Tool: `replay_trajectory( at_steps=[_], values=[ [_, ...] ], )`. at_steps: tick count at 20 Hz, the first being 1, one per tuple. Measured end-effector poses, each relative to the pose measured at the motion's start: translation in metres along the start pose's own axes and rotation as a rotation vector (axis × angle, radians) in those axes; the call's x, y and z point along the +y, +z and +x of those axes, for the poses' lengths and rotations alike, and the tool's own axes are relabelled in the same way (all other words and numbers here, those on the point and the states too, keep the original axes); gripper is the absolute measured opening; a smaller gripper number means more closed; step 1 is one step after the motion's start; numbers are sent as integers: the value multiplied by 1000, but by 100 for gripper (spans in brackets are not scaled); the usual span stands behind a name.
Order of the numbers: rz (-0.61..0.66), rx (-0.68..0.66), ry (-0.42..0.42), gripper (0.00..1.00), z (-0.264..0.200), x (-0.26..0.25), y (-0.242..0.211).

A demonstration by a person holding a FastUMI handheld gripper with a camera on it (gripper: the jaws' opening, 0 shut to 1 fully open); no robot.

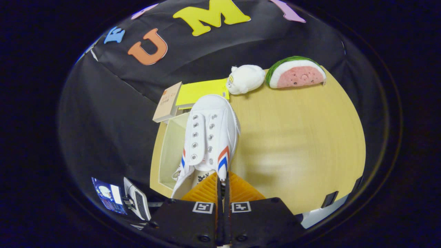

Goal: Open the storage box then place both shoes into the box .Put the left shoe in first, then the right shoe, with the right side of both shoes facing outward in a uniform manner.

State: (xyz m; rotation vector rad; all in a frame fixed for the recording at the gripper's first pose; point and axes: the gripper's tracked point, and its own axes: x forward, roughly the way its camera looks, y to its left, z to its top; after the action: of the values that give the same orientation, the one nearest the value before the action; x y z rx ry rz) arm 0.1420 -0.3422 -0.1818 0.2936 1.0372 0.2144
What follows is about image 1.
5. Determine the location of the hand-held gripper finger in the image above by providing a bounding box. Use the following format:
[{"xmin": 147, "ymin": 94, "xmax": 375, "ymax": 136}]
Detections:
[
  {"xmin": 143, "ymin": 172, "xmax": 223, "ymax": 248},
  {"xmin": 223, "ymin": 171, "xmax": 305, "ymax": 248}
]

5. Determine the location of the grey-green fabric storage box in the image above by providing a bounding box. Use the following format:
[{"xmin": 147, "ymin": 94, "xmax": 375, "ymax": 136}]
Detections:
[{"xmin": 158, "ymin": 112, "xmax": 191, "ymax": 190}]

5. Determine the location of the white canvas shoe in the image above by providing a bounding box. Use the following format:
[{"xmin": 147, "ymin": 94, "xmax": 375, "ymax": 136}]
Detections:
[{"xmin": 171, "ymin": 94, "xmax": 241, "ymax": 199}]

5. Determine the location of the white keyboard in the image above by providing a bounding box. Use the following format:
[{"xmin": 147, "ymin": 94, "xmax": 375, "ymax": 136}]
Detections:
[{"xmin": 123, "ymin": 177, "xmax": 152, "ymax": 221}]

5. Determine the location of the small black block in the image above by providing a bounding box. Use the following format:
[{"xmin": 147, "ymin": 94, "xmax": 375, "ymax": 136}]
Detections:
[{"xmin": 321, "ymin": 191, "xmax": 339, "ymax": 209}]

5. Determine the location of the lit computer screen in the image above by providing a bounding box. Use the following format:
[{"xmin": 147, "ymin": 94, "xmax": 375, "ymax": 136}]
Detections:
[{"xmin": 91, "ymin": 177, "xmax": 127, "ymax": 215}]

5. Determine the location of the beige book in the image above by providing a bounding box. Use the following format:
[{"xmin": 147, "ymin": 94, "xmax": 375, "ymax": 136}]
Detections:
[{"xmin": 153, "ymin": 82, "xmax": 182, "ymax": 123}]

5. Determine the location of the yellow book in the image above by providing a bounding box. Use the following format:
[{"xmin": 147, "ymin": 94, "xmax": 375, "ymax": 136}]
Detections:
[{"xmin": 175, "ymin": 79, "xmax": 230, "ymax": 110}]

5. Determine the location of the white plush toy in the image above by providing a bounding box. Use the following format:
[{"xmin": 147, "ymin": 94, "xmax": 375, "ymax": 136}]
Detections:
[{"xmin": 226, "ymin": 64, "xmax": 266, "ymax": 95}]

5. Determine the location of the watermelon slice plush toy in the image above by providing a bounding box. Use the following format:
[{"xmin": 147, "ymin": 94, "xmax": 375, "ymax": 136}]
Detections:
[{"xmin": 265, "ymin": 56, "xmax": 327, "ymax": 89}]

